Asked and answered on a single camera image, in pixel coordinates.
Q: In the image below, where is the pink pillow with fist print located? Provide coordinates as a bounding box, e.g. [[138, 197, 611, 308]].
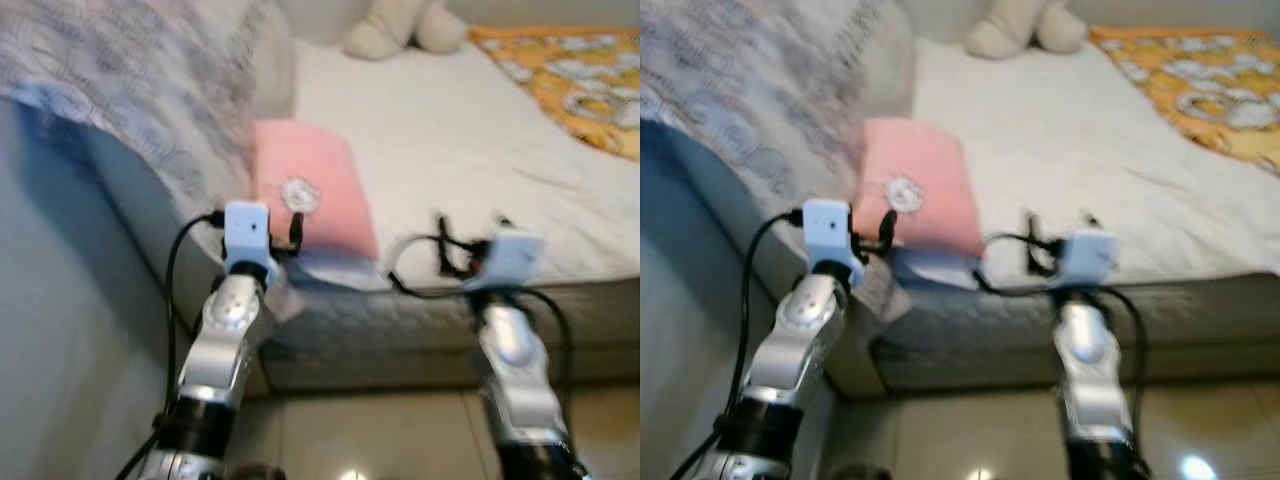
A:
[[255, 120, 381, 263], [860, 118, 986, 259]]

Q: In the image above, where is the white quilted mattress pad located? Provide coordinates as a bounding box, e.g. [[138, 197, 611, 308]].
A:
[[865, 38, 1280, 286], [255, 40, 641, 291]]

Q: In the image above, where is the yellow orange cartoon egg blanket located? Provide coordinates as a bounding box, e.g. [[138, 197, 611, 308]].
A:
[[1088, 25, 1280, 176], [468, 25, 641, 163]]

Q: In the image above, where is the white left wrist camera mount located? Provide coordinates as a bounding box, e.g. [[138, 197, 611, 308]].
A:
[[802, 198, 853, 266], [222, 200, 273, 269]]

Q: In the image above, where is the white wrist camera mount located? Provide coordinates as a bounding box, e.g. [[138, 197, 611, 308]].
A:
[[802, 198, 853, 266], [222, 200, 273, 269], [470, 232, 546, 293], [1060, 230, 1119, 291]]

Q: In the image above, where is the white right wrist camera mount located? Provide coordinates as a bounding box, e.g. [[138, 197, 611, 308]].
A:
[[1060, 230, 1119, 291], [470, 232, 546, 293]]

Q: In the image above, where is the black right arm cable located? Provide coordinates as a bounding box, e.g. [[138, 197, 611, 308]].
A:
[[385, 232, 576, 401], [985, 232, 1151, 401]]

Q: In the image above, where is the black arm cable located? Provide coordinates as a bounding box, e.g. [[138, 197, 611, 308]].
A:
[[385, 232, 576, 401], [115, 210, 226, 480], [670, 208, 806, 480], [985, 232, 1151, 401]]

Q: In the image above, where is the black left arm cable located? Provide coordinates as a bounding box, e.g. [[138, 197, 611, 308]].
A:
[[115, 210, 226, 480], [670, 208, 806, 480]]

